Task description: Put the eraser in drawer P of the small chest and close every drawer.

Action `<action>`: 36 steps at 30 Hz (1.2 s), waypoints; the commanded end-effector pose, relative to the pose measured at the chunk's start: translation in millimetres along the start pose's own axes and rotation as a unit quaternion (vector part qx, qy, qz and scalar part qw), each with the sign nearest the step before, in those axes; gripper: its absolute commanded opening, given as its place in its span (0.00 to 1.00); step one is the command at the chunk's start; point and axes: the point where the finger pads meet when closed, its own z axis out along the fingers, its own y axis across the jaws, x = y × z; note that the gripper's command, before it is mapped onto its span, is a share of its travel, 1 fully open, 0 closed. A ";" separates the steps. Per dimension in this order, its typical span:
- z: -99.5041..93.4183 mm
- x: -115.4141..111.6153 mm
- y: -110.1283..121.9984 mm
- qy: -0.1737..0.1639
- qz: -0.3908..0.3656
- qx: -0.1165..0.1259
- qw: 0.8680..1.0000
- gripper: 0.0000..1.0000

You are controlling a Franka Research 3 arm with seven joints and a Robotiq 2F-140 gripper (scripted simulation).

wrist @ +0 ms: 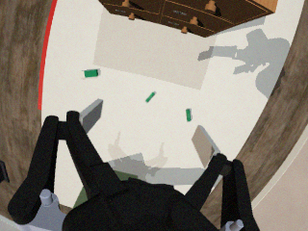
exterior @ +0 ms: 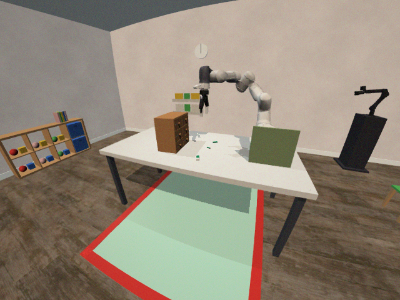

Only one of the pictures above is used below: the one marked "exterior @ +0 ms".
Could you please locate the brown wooden drawer front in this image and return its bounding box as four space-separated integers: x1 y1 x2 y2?
176 138 183 152
183 133 189 146
175 128 183 141
174 116 182 130
182 114 188 125
182 123 189 136

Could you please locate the brown wooden chest of drawers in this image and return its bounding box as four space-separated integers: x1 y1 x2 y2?
154 112 188 154

